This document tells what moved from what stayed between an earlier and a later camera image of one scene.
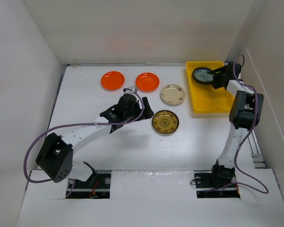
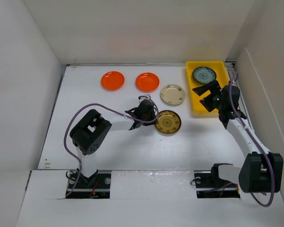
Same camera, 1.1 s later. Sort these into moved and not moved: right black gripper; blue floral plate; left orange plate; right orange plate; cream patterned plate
Moved: right black gripper
Not moved: blue floral plate; left orange plate; right orange plate; cream patterned plate
